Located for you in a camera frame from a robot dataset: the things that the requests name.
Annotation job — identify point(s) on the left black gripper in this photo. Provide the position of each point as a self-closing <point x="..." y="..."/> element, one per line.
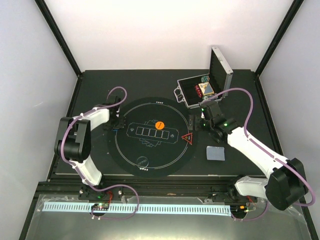
<point x="120" y="125"/>

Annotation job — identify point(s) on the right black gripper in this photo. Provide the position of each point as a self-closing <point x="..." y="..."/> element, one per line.
<point x="197" y="126"/>

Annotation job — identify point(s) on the red triangular dealer marker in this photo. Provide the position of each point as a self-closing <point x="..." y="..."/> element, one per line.
<point x="188" y="138"/>

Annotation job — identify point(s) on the orange big blind button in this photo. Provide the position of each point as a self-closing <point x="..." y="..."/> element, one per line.
<point x="159" y="125"/>

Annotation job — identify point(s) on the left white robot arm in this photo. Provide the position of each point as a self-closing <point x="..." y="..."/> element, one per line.
<point x="73" y="143"/>

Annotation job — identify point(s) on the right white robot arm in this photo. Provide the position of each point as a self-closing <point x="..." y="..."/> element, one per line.
<point x="284" y="183"/>

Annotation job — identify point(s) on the red dice in case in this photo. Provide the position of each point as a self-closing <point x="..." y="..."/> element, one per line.
<point x="198" y="91"/>

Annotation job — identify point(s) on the aluminium poker chip case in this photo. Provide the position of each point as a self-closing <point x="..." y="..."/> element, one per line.
<point x="220" y="78"/>

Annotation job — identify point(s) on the blue playing card deck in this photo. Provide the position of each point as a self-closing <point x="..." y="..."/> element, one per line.
<point x="215" y="153"/>

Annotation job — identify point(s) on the boxed card deck in case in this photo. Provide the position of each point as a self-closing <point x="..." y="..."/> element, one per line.
<point x="206" y="89"/>

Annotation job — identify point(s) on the round black poker mat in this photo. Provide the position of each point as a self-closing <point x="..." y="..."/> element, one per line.
<point x="142" y="150"/>

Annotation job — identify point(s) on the teal chips case back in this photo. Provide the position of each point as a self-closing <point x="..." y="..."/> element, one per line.
<point x="205" y="79"/>

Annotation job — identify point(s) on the small circuit board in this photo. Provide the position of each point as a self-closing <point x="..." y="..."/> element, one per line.
<point x="100" y="207"/>

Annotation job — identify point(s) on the light blue cable duct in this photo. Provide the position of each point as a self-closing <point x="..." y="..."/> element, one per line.
<point x="129" y="208"/>

